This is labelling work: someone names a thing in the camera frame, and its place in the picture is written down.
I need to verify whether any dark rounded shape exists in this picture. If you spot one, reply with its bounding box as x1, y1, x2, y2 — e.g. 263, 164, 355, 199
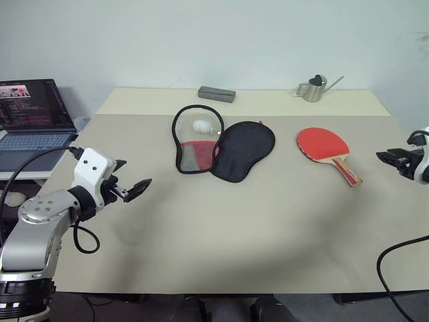
251, 294, 296, 322

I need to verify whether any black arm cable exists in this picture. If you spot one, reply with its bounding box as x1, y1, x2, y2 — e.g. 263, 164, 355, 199
376, 129, 429, 322
0, 146, 101, 254

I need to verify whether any open grey laptop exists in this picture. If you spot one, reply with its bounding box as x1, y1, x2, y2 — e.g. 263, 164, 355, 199
0, 78, 78, 172

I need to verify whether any black table base bar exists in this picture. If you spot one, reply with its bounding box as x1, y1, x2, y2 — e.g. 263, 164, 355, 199
333, 291, 403, 305

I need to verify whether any white shoe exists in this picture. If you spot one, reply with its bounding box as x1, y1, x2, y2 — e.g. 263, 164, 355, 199
0, 191, 26, 207

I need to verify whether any red and black paddle case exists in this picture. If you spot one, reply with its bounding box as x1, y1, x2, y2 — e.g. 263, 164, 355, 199
172, 104, 276, 184

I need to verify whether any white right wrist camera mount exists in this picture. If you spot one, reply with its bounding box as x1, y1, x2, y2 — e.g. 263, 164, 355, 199
407, 125, 429, 184

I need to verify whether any grey rectangular box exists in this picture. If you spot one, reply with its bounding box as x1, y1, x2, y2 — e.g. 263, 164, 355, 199
197, 85, 236, 104

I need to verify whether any white snowman plush keychain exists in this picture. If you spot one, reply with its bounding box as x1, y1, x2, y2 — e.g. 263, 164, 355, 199
192, 119, 222, 138

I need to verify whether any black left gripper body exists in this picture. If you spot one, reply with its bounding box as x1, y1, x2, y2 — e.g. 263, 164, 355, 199
100, 173, 131, 205

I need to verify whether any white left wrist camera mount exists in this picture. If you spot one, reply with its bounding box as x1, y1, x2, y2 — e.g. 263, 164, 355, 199
71, 147, 117, 207

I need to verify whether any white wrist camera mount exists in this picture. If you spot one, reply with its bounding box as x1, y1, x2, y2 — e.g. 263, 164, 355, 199
71, 147, 117, 207
407, 125, 429, 184

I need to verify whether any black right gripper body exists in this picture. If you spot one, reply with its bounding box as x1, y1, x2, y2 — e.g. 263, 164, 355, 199
397, 150, 420, 180

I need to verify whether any silver metal watering can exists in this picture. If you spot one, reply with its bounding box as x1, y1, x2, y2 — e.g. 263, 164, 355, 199
296, 75, 345, 103

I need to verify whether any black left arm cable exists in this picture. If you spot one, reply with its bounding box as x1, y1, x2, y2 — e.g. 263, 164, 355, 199
0, 146, 101, 254

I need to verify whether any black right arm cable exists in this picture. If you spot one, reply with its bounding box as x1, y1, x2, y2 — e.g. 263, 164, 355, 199
376, 129, 429, 322

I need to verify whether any red table tennis paddle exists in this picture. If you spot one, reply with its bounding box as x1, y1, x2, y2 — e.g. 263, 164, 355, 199
296, 127, 364, 188

